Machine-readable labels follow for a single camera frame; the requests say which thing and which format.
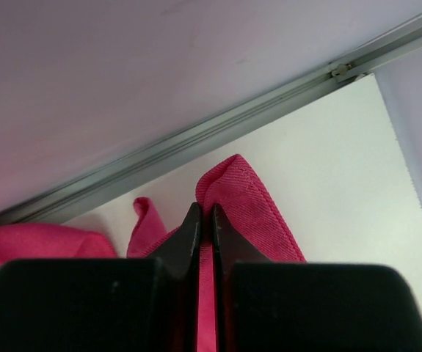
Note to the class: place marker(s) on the aluminium wall frame profile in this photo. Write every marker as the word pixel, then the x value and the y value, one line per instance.
pixel 121 176

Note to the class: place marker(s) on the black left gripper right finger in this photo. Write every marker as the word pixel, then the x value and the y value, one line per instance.
pixel 262 305

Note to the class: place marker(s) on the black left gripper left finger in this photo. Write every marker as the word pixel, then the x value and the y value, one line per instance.
pixel 147 304

